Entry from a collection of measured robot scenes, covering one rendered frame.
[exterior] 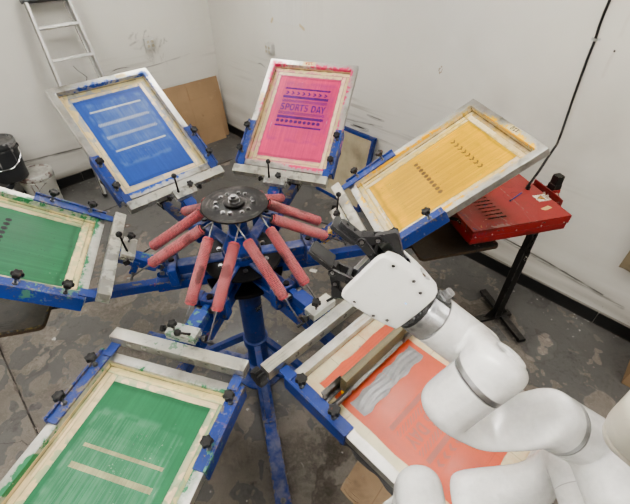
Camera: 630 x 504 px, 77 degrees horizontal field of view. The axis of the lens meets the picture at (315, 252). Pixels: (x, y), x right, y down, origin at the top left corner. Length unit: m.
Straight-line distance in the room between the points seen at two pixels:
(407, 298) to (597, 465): 0.35
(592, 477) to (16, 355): 3.27
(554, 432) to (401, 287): 0.28
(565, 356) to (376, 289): 2.78
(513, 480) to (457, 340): 0.38
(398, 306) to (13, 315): 1.89
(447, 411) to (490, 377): 0.07
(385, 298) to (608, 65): 2.48
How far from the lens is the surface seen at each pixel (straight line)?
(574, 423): 0.67
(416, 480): 0.93
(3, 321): 2.21
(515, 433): 0.66
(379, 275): 0.53
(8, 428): 3.11
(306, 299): 1.71
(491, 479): 0.90
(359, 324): 1.69
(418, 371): 1.64
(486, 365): 0.54
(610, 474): 0.73
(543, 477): 0.90
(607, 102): 2.93
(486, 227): 2.15
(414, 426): 1.53
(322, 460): 2.47
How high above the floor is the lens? 2.30
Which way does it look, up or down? 41 degrees down
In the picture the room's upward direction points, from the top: straight up
